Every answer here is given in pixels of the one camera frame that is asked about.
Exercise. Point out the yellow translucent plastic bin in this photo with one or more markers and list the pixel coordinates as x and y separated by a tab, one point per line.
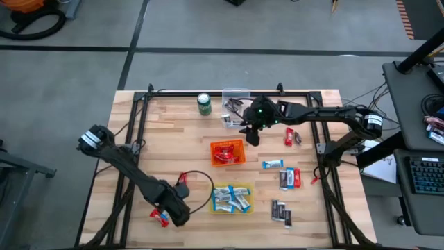
252	205

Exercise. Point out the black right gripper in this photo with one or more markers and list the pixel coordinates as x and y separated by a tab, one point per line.
260	112

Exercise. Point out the black aluminium table frame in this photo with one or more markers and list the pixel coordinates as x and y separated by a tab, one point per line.
180	93

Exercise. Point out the black frame clamp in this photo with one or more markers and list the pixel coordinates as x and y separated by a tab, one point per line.
150	88
279	88

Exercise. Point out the black stand pole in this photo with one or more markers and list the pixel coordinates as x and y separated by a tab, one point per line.
419	52

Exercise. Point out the blue white candy bar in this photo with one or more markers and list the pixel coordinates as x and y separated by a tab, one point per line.
222	191
241	191
437	137
290	178
234	204
222	198
165	215
273	164
222	208
244	205

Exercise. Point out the red KitKat candy bar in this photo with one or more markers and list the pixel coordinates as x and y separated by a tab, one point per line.
157	218
297	178
223	150
182	178
289	136
227	159

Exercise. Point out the grey keyboard desk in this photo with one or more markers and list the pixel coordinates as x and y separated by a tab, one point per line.
402	208

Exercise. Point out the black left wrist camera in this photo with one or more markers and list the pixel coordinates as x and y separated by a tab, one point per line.
181	191

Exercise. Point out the black mat orange edge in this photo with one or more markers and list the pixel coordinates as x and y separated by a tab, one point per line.
426	17

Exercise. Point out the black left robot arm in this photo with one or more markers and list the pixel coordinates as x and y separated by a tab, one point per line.
138	176

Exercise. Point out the orange shop vacuum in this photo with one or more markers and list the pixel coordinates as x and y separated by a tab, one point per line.
21	14

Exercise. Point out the green Sprite can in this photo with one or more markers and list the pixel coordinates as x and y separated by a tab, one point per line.
204	104

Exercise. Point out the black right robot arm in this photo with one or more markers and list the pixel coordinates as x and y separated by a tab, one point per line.
322	112

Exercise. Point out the silver arm base bracket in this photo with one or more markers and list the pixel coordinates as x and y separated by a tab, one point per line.
135	149
320	148

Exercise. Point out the black keyboard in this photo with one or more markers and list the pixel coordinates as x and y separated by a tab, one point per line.
428	175

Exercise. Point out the dark grey desk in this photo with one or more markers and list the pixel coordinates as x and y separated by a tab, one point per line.
406	104

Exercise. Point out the dark brown candy bar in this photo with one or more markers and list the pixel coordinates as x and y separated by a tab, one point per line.
288	218
298	138
281	212
275	209
283	180

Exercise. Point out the clear plastic bin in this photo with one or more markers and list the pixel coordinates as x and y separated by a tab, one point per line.
243	91

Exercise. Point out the white paper sheet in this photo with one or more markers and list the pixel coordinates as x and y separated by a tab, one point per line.
379	166

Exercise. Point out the red dark candy pack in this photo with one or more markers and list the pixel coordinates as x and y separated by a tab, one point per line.
433	122

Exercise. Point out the grey metal stand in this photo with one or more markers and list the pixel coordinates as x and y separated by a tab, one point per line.
21	166

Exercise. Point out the orange plastic basket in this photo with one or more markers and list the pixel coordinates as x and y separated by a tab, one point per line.
229	142

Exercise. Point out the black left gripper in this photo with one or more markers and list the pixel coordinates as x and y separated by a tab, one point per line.
177	212

